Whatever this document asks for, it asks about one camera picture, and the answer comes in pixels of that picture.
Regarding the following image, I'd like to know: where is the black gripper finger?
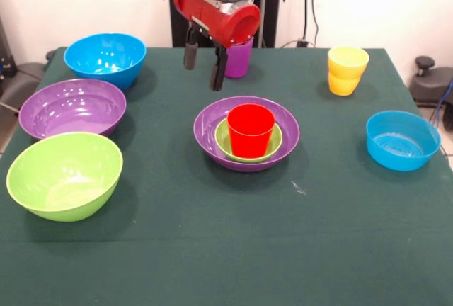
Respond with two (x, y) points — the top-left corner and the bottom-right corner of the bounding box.
(210, 45), (227, 91)
(183, 26), (200, 71)

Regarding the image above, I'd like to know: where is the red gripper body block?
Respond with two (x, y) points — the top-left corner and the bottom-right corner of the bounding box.
(172, 0), (262, 47)

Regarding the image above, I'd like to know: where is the purple bowl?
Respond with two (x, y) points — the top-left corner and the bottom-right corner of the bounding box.
(193, 95), (301, 172)
(18, 78), (127, 140)

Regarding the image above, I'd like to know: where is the small green bowl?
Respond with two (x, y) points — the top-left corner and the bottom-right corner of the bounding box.
(214, 117), (284, 164)

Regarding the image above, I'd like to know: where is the red cup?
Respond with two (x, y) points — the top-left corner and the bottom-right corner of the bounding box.
(226, 103), (276, 159)

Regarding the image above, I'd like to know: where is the large blue bowl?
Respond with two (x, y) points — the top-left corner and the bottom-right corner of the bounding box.
(63, 33), (147, 91)

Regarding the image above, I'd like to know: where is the purple cup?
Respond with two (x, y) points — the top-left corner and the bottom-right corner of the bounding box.
(223, 36), (255, 79)

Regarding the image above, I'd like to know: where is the yellow cup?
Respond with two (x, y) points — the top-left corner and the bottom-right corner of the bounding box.
(327, 45), (370, 97)

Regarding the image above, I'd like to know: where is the dark green tablecloth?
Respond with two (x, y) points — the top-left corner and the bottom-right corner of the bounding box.
(0, 46), (453, 306)

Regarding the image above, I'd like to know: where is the large green bowl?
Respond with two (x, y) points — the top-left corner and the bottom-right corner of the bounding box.
(6, 132), (124, 222)

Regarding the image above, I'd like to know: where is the black equipment rack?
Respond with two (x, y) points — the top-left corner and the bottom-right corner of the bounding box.
(0, 15), (17, 84)

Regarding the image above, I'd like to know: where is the small blue bowl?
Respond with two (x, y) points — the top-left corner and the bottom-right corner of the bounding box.
(365, 110), (442, 172)

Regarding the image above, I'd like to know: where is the black wall cable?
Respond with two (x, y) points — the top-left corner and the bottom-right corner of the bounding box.
(303, 0), (320, 47)

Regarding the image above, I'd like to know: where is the grey pedestal foot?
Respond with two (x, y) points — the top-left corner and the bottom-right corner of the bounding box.
(0, 62), (45, 108)
(408, 55), (453, 108)

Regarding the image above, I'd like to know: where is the blue floor cable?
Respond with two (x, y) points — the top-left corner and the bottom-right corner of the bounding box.
(433, 75), (453, 123)

